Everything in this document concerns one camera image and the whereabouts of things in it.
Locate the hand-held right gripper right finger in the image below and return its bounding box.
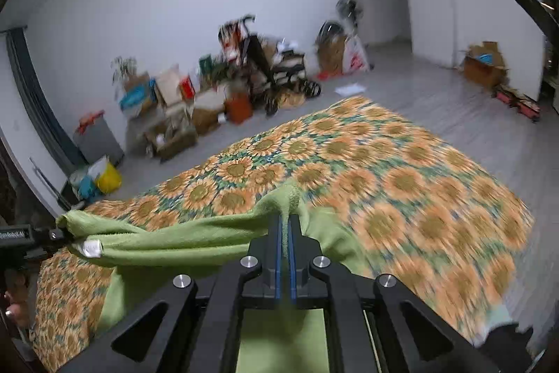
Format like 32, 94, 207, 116
286, 213, 499, 373

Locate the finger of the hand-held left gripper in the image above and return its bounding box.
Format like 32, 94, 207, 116
24, 225, 73, 247

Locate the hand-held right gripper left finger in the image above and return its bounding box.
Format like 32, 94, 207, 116
57, 213, 284, 373

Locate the green garment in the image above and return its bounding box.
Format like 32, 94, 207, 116
57, 181, 372, 373

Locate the person's left hand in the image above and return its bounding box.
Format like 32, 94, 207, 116
3, 268, 33, 332

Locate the teal white bag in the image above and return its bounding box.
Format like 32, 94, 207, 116
70, 157, 110, 201

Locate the yellow plastic bag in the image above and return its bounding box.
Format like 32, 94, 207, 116
94, 163, 123, 194

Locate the grey bin with red lid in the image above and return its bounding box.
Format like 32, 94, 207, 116
72, 111, 125, 166

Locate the sunflower print blanket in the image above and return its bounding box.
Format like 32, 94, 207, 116
32, 95, 536, 373

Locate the orange bag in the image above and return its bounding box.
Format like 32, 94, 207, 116
225, 93, 254, 124

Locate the pile of cardboard boxes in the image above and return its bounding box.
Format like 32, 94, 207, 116
116, 63, 254, 162

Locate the potted plant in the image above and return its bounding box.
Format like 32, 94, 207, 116
111, 56, 138, 87

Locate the white paper sheet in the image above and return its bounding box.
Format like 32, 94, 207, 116
335, 82, 366, 96

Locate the black stroller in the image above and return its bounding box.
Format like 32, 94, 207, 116
218, 15, 321, 116

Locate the white red plastic bag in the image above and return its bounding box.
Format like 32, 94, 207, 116
343, 34, 372, 74

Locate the brown paper bag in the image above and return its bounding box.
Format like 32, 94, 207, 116
317, 21, 348, 72

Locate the open cardboard box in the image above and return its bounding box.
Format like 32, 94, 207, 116
460, 42, 509, 89

